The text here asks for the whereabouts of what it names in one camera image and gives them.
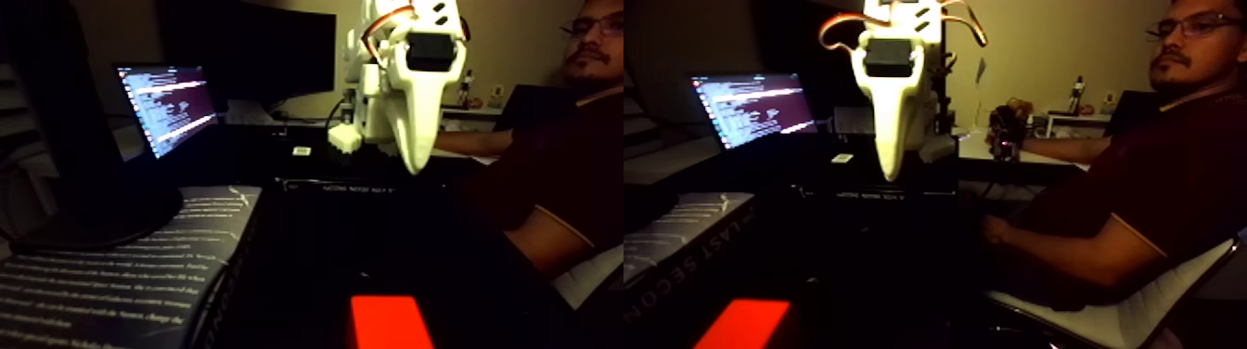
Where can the small figurine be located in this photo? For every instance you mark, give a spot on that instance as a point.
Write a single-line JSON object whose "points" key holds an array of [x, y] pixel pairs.
{"points": [[1077, 95]]}

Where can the open laptop, lit screen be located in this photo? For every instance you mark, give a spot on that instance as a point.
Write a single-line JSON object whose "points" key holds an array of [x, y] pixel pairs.
{"points": [[170, 102]]}

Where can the person's hand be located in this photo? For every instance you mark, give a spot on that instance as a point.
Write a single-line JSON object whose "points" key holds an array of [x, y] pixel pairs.
{"points": [[1011, 122], [997, 230]]}

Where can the dark leader arm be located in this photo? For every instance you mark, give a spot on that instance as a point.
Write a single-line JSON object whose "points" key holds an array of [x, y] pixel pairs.
{"points": [[1001, 148]]}

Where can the black book, white text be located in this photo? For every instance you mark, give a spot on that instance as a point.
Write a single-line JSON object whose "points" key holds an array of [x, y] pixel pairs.
{"points": [[97, 283]]}

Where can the small white tag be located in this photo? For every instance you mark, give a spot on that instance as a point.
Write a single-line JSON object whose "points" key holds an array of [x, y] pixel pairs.
{"points": [[302, 151]]}

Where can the red cube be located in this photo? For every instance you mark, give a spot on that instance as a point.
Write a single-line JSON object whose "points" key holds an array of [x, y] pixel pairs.
{"points": [[390, 324]]}

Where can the white desk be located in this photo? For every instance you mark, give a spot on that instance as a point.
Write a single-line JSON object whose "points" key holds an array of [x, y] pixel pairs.
{"points": [[974, 156]]}

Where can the white chair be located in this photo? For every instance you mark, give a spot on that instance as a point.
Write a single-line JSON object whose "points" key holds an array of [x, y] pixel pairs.
{"points": [[1120, 317]]}

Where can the person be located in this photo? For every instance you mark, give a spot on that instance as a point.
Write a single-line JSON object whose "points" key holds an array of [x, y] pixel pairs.
{"points": [[1169, 175]]}

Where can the white paper stack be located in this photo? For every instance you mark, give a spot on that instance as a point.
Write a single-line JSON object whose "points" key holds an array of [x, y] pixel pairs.
{"points": [[248, 112]]}

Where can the wide black monitor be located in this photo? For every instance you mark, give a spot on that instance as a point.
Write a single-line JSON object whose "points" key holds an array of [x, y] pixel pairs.
{"points": [[253, 49]]}

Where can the black box, white print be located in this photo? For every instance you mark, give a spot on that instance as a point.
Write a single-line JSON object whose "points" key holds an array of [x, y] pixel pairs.
{"points": [[341, 185]]}

